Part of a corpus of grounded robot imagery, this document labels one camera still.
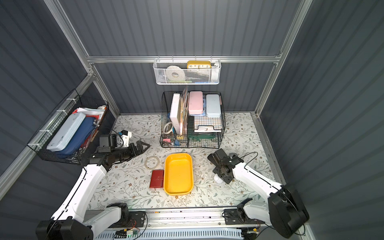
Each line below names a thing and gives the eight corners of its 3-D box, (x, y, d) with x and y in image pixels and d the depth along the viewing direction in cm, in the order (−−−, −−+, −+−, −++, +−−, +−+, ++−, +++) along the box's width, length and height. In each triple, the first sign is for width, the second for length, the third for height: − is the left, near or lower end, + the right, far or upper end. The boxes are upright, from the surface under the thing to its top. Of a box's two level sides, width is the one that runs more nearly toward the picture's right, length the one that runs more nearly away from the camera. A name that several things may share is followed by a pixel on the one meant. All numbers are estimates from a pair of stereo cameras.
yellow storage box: (161, 195, 83) (159, 192, 78) (167, 157, 98) (165, 153, 93) (193, 195, 83) (193, 192, 78) (193, 157, 98) (193, 152, 93)
